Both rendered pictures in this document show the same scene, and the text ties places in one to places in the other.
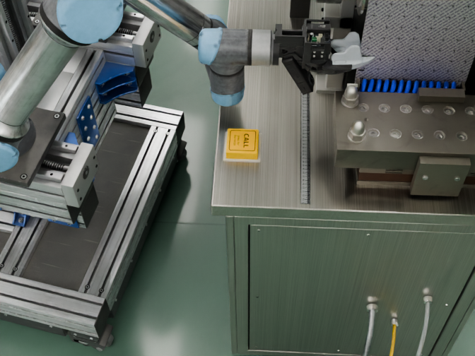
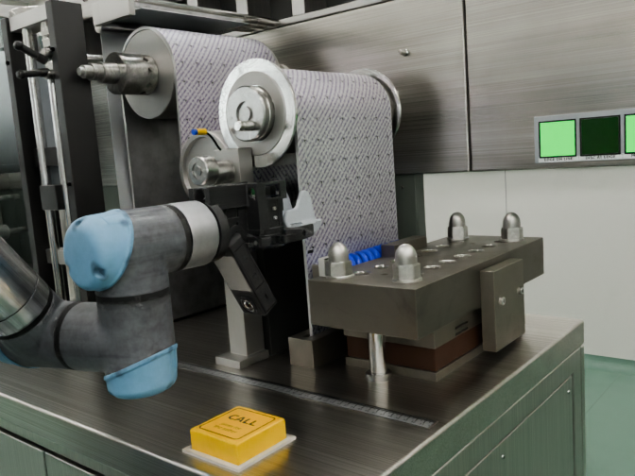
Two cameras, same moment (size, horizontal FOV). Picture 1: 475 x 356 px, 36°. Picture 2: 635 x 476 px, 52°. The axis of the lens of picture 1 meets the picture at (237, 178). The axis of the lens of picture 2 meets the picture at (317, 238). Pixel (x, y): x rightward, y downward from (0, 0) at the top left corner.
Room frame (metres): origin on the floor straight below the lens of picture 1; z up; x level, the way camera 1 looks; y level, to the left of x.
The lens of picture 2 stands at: (0.57, 0.44, 1.19)
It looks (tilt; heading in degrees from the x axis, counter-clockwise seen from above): 8 degrees down; 306
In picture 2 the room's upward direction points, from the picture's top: 4 degrees counter-clockwise
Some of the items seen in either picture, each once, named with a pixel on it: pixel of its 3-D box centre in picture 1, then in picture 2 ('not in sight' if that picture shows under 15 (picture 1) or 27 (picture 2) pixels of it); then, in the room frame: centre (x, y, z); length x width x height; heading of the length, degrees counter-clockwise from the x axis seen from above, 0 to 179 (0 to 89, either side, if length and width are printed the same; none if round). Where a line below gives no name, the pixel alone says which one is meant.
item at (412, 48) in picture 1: (417, 50); (351, 201); (1.09, -0.38, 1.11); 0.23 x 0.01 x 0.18; 86
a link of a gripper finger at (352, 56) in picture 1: (353, 55); (304, 212); (1.08, -0.24, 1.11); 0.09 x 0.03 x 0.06; 85
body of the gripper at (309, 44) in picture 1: (302, 46); (237, 219); (1.10, -0.14, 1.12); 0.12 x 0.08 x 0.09; 86
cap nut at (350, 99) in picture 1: (350, 94); (338, 259); (1.03, -0.24, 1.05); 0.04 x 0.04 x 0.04
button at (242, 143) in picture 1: (242, 143); (238, 433); (1.01, -0.01, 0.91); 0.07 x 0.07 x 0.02; 86
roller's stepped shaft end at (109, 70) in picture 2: not in sight; (96, 72); (1.41, -0.19, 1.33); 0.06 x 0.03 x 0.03; 86
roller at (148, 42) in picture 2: not in sight; (205, 77); (1.40, -0.41, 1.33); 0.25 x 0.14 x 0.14; 86
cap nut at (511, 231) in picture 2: not in sight; (511, 226); (0.91, -0.56, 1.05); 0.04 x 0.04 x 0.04
